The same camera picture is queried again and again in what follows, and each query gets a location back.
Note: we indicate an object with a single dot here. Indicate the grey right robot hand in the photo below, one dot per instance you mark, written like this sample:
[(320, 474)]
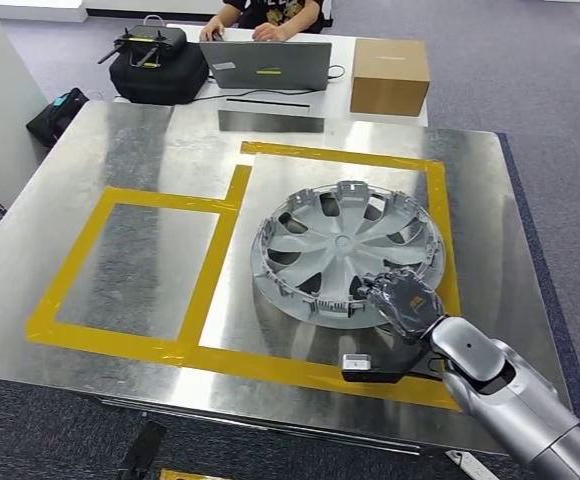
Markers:
[(410, 305)]

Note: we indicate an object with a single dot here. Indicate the person's left hand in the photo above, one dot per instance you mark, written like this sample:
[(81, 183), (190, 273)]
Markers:
[(270, 33)]

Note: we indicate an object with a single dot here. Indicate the person's right hand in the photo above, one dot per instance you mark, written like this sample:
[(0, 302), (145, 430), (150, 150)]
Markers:
[(212, 30)]

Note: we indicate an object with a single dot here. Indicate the silver wheel hubcap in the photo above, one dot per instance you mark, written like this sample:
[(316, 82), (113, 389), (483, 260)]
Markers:
[(335, 242)]

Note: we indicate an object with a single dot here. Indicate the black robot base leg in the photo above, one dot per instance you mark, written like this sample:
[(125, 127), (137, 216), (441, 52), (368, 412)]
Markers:
[(142, 450)]

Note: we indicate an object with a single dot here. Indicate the person's right forearm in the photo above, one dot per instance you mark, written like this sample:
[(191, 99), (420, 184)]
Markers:
[(225, 13)]

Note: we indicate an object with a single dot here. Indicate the person's left forearm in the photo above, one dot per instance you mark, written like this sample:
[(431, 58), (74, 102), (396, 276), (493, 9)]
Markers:
[(300, 18)]

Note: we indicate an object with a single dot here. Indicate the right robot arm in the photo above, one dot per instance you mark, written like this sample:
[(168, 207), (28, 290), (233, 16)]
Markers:
[(510, 397)]

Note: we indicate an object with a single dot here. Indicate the yellow workbench tape marking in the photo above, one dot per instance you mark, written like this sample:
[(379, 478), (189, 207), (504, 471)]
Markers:
[(210, 265)]

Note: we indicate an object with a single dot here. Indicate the steel workbench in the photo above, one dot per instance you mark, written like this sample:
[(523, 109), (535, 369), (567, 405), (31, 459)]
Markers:
[(145, 278)]

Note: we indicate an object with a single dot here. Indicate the person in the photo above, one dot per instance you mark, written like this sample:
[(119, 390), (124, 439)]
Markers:
[(280, 10)]

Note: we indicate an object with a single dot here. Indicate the grey laptop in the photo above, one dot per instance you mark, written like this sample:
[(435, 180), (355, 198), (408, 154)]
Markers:
[(270, 66)]

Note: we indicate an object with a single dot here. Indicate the black remote controller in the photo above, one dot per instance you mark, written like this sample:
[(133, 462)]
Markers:
[(155, 36)]

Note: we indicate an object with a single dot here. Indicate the black carrying case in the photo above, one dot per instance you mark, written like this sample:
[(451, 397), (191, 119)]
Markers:
[(160, 83)]

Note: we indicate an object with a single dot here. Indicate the white desk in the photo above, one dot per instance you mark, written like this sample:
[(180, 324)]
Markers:
[(340, 99)]

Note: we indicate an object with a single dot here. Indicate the brown cardboard box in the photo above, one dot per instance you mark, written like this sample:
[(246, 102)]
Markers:
[(390, 79)]

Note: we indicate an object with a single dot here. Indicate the black floor bag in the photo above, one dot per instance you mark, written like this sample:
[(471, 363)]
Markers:
[(54, 119)]

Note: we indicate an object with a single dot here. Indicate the white display platform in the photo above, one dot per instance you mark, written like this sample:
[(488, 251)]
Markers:
[(20, 10)]

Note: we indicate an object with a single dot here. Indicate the white cabinet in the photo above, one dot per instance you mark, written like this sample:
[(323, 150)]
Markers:
[(0, 119)]

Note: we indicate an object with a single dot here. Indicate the yellow floor tape marking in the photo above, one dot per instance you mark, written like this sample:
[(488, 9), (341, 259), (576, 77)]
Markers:
[(190, 476)]

